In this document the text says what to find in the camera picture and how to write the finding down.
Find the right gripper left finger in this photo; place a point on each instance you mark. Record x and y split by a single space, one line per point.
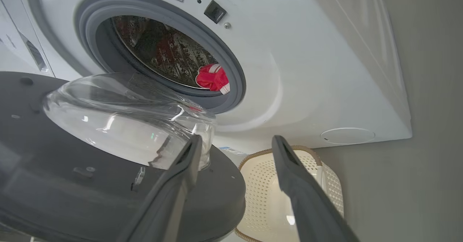
170 198

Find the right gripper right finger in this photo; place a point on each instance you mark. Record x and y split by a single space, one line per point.
311 206

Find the dark grey glass washer door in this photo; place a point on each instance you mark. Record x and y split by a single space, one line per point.
54 184

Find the red and white garment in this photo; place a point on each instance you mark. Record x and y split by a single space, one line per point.
211 78

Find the cream perforated laundry basket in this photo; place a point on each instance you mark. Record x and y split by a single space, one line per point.
264 198

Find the white front-load washing machine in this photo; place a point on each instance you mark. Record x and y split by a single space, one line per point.
307 72

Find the grey rubber door gasket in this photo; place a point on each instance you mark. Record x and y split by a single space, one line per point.
235 68

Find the black door latch socket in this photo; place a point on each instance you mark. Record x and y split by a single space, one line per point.
215 11

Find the small blue-edged sticker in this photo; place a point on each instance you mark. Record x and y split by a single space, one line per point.
231 150

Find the round white filter cover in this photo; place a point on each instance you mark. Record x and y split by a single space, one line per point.
347 136

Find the perforated steel washer drum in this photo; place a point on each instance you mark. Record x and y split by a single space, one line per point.
162 50

